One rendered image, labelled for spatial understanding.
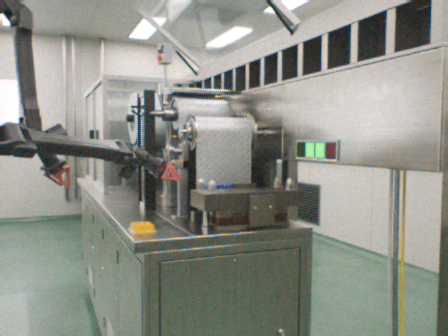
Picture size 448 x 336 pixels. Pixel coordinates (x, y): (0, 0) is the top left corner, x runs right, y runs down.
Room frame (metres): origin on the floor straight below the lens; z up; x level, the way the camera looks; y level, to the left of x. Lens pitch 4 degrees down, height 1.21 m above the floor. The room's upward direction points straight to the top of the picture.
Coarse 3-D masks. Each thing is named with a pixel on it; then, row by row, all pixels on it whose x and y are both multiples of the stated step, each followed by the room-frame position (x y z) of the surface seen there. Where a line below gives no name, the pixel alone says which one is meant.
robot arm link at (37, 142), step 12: (24, 132) 1.28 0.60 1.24; (36, 132) 1.29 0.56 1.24; (24, 144) 1.22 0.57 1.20; (36, 144) 1.26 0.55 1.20; (48, 144) 1.30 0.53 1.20; (60, 144) 1.32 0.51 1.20; (72, 144) 1.35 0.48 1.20; (84, 144) 1.39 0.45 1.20; (96, 144) 1.43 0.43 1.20; (108, 144) 1.47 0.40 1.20; (120, 144) 1.52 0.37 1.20; (24, 156) 1.24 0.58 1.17; (84, 156) 1.42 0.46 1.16; (96, 156) 1.45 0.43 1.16; (108, 156) 1.47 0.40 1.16; (120, 156) 1.50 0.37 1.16
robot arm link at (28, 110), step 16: (32, 16) 1.52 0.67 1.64; (16, 32) 1.51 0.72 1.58; (32, 32) 1.54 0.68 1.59; (16, 48) 1.52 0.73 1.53; (32, 48) 1.55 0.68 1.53; (16, 64) 1.53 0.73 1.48; (32, 64) 1.54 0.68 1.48; (32, 80) 1.54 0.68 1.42; (32, 96) 1.54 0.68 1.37; (32, 112) 1.53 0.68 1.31
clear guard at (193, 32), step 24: (168, 0) 2.21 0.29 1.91; (192, 0) 2.06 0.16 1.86; (216, 0) 1.92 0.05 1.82; (240, 0) 1.81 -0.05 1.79; (264, 0) 1.70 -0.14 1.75; (168, 24) 2.46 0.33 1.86; (192, 24) 2.27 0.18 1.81; (216, 24) 2.11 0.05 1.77; (240, 24) 1.97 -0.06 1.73; (264, 24) 1.85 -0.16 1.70; (192, 48) 2.54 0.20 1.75; (216, 48) 2.34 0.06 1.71; (240, 48) 2.17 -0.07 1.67
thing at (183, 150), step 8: (184, 144) 1.74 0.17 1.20; (176, 152) 1.74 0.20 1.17; (184, 152) 1.74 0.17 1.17; (176, 160) 1.73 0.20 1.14; (184, 160) 1.74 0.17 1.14; (184, 168) 1.75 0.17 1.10; (184, 176) 1.75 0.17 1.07; (184, 184) 1.75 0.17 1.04; (184, 192) 1.75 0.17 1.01; (184, 200) 1.75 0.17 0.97; (184, 208) 1.75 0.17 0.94; (176, 216) 1.73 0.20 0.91; (184, 216) 1.74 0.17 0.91
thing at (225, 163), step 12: (204, 144) 1.70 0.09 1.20; (216, 144) 1.72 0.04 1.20; (228, 144) 1.74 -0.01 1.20; (240, 144) 1.76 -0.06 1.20; (204, 156) 1.70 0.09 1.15; (216, 156) 1.72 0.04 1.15; (228, 156) 1.74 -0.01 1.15; (240, 156) 1.76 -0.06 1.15; (204, 168) 1.70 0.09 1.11; (216, 168) 1.72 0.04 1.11; (228, 168) 1.74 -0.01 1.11; (240, 168) 1.76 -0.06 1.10; (204, 180) 1.70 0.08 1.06; (216, 180) 1.72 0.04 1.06; (228, 180) 1.74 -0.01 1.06; (240, 180) 1.76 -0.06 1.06
